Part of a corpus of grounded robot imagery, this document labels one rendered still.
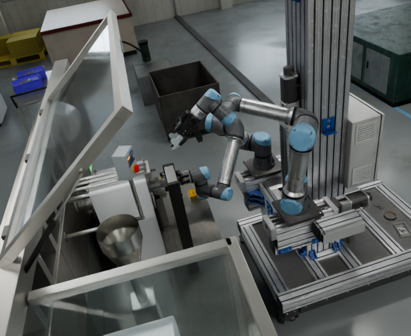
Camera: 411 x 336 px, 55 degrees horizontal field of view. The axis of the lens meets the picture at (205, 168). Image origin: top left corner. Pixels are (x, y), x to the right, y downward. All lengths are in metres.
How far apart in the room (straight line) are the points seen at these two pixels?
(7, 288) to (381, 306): 2.40
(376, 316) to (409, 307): 0.23
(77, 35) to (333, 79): 6.52
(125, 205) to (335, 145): 1.29
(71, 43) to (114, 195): 6.69
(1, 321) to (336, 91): 1.85
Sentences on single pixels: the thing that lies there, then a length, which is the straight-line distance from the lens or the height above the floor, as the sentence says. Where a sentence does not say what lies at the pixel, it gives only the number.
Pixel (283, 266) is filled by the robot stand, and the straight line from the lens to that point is 2.85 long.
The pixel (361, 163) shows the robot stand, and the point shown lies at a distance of 2.53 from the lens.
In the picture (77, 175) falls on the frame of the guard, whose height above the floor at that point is 1.87.
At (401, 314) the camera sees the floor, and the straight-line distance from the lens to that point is 2.97.
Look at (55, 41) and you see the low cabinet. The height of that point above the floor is 0.58.
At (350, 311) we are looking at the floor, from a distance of 2.92.
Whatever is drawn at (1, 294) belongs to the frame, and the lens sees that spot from 1.10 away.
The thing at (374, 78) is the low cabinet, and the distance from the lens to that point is 5.36.
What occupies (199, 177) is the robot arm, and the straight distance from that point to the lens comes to 2.15.
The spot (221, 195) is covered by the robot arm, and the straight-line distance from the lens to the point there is 2.15.
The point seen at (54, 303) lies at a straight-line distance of 1.11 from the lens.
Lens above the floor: 2.36
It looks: 34 degrees down
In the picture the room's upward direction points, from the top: 10 degrees counter-clockwise
